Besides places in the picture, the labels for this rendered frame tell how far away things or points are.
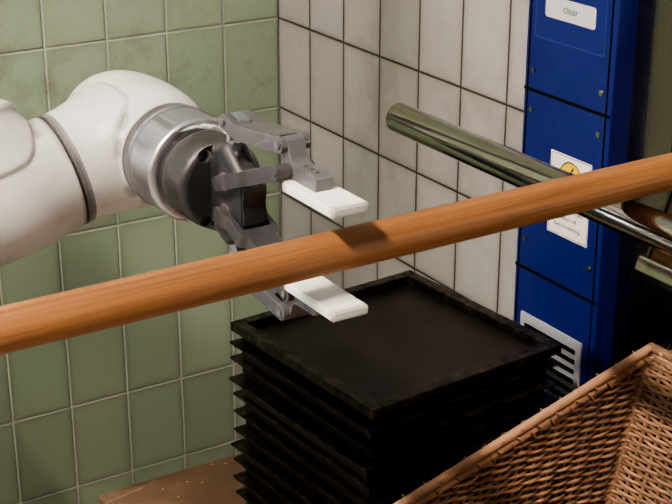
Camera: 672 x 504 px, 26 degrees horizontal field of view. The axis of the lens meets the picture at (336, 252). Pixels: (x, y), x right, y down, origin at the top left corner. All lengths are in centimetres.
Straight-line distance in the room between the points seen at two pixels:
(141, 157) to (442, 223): 27
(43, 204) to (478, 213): 37
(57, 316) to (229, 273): 12
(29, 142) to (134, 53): 107
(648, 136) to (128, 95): 69
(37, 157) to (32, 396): 121
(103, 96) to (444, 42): 83
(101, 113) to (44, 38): 98
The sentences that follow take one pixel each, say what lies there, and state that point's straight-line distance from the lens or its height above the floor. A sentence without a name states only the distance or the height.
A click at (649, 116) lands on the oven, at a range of 171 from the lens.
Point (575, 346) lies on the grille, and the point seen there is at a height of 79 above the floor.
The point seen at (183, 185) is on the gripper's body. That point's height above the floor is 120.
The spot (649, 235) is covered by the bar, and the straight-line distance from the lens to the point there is 117.
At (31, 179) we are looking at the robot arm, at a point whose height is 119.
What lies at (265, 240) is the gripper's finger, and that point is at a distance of 112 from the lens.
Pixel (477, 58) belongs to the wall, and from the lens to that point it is 195.
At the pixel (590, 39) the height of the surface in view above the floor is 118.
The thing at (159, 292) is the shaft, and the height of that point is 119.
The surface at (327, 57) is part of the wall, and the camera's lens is 227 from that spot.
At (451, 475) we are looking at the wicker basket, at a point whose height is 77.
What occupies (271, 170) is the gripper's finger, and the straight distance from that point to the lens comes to 106.
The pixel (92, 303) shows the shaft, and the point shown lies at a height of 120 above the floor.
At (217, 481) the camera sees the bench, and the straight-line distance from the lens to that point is 195.
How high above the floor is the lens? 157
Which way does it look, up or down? 22 degrees down
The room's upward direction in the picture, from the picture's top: straight up
